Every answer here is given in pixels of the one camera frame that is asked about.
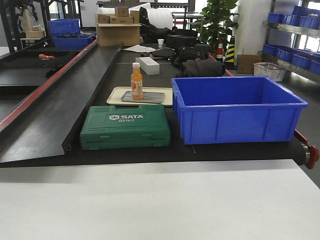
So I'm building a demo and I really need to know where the orange juice bottle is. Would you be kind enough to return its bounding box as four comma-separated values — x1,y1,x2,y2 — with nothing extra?
131,62,143,100

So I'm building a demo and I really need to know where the red conveyor end bracket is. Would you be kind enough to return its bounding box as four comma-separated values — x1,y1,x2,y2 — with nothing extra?
294,130,320,170

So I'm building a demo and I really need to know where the green potted plant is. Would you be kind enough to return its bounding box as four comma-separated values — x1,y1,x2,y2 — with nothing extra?
195,0,238,50

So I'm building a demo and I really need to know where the blue bin on left conveyor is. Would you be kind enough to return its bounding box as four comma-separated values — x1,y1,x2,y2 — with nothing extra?
53,34,96,51

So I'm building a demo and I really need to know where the white rectangular box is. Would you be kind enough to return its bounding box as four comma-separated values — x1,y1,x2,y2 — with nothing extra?
135,57,160,76

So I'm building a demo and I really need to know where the large cardboard box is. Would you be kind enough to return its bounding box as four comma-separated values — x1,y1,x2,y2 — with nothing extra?
96,23,141,47

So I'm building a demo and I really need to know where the white paper cup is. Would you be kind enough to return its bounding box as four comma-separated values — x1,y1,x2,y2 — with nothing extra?
157,39,164,48

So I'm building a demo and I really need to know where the large blue plastic bin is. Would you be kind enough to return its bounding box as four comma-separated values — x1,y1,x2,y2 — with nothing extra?
171,76,308,145

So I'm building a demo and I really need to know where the small grey metal tray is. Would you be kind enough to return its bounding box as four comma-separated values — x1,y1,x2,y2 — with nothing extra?
121,91,165,104

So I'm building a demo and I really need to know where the beige plastic tray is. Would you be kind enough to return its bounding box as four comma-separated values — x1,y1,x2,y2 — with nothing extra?
106,86,173,107

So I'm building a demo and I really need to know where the white mesh basket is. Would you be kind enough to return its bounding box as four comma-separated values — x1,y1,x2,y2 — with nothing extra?
253,62,287,82

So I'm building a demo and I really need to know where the dark grey bag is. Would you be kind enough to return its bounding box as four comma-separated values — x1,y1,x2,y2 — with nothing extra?
176,58,226,78

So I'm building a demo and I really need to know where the striped traffic cone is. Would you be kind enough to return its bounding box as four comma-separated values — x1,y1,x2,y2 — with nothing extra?
215,39,224,63

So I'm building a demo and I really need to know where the green SATA tool case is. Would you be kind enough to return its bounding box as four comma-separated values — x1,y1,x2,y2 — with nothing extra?
79,104,171,150

